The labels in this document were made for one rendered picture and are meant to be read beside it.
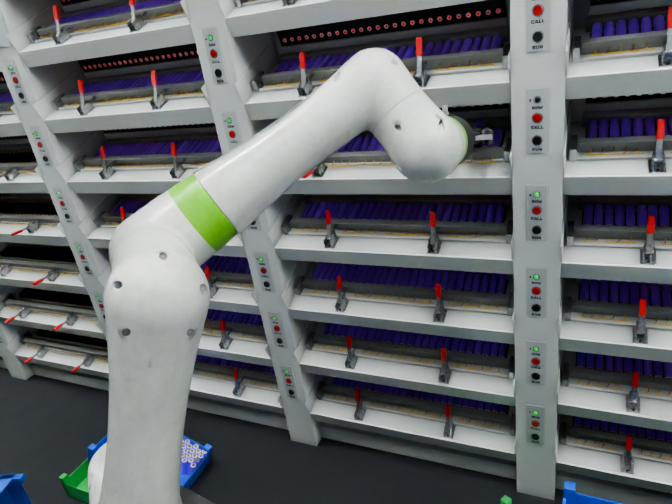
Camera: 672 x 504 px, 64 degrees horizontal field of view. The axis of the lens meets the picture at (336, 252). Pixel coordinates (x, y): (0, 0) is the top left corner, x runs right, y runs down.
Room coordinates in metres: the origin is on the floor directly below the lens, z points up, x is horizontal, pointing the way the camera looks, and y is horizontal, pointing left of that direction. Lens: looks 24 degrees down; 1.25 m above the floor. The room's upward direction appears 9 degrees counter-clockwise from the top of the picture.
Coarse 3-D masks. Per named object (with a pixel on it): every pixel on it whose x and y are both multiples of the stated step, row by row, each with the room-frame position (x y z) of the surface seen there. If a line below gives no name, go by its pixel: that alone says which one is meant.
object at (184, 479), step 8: (104, 440) 1.33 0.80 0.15; (184, 440) 1.36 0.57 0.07; (192, 440) 1.35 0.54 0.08; (88, 448) 1.27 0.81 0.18; (96, 448) 1.27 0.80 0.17; (200, 448) 1.33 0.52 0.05; (208, 448) 1.30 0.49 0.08; (88, 456) 1.27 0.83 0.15; (208, 456) 1.31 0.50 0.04; (200, 464) 1.27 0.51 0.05; (200, 472) 1.28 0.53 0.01; (184, 480) 1.25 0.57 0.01; (192, 480) 1.24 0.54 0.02
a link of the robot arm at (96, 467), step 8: (104, 448) 0.73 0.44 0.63; (96, 456) 0.71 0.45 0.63; (104, 456) 0.70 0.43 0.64; (96, 464) 0.69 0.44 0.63; (104, 464) 0.69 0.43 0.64; (88, 472) 0.69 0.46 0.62; (96, 472) 0.68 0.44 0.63; (88, 480) 0.68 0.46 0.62; (96, 480) 0.66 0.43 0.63; (96, 488) 0.65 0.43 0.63; (96, 496) 0.63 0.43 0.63
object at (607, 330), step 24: (576, 288) 1.10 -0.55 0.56; (600, 288) 1.06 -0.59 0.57; (624, 288) 1.04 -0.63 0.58; (648, 288) 1.03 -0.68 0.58; (576, 312) 1.04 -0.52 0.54; (600, 312) 1.01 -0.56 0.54; (624, 312) 0.99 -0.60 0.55; (648, 312) 0.96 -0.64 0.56; (576, 336) 0.98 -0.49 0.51; (600, 336) 0.96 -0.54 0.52; (624, 336) 0.95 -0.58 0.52; (648, 336) 0.93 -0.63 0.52
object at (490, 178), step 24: (504, 144) 1.14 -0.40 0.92; (336, 168) 1.26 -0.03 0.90; (360, 168) 1.23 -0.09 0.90; (384, 168) 1.20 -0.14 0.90; (456, 168) 1.12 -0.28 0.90; (480, 168) 1.09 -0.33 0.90; (504, 168) 1.07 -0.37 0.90; (288, 192) 1.30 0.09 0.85; (312, 192) 1.26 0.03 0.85; (336, 192) 1.23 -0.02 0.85; (360, 192) 1.21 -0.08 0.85; (384, 192) 1.18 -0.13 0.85; (408, 192) 1.15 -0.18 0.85; (432, 192) 1.12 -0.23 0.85; (456, 192) 1.10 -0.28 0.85; (480, 192) 1.08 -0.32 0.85; (504, 192) 1.05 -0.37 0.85
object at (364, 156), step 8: (336, 152) 1.28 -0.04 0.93; (344, 152) 1.27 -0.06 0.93; (352, 152) 1.26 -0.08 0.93; (360, 152) 1.25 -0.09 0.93; (368, 152) 1.24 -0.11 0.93; (376, 152) 1.23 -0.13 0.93; (384, 152) 1.22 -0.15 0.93; (472, 152) 1.11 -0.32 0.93; (480, 152) 1.11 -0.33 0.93; (488, 152) 1.10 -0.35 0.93; (496, 152) 1.09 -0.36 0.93; (328, 160) 1.28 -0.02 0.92; (336, 160) 1.27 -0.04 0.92; (344, 160) 1.26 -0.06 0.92; (352, 160) 1.25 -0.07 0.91; (360, 160) 1.24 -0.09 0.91; (368, 160) 1.23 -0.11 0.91; (376, 160) 1.22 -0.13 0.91; (384, 160) 1.21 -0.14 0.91
